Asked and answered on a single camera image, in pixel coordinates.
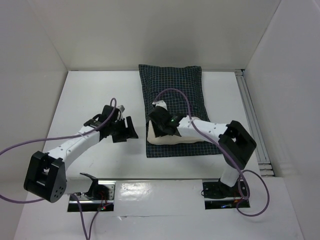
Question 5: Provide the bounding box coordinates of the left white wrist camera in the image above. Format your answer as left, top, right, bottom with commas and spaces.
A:
116, 105, 125, 119

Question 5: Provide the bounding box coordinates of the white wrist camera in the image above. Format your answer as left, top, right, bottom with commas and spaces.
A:
152, 100, 168, 111
116, 105, 125, 119

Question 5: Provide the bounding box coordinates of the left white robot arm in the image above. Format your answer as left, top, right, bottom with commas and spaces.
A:
23, 105, 138, 203

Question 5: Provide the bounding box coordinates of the aluminium rail frame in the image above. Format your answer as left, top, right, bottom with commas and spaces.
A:
235, 69, 276, 178

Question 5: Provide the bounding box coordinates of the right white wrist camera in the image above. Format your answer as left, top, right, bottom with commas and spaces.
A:
152, 100, 168, 111

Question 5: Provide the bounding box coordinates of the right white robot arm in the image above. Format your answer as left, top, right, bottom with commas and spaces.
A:
148, 100, 257, 196

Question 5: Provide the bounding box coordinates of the cream bear pillow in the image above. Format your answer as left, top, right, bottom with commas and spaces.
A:
146, 120, 204, 146

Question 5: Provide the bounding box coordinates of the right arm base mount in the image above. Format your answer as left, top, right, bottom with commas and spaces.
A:
200, 179, 250, 210

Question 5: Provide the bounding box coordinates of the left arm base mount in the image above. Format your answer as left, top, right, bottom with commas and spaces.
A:
67, 172, 116, 213

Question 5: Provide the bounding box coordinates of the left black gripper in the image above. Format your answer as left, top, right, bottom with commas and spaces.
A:
109, 116, 138, 143

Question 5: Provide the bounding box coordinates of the dark plaid pillowcase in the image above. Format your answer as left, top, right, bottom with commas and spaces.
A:
138, 63, 222, 159

